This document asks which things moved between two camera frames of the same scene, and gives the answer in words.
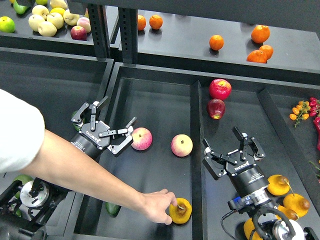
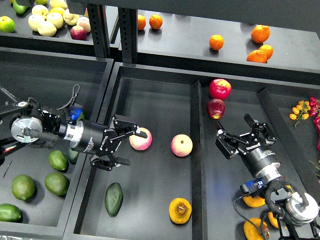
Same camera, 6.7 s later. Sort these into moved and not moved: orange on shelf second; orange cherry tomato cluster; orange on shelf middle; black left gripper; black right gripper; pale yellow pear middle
Moved: black left gripper; black right gripper
Not moved: orange on shelf middle; orange cherry tomato cluster; pale yellow pear middle; orange on shelf second
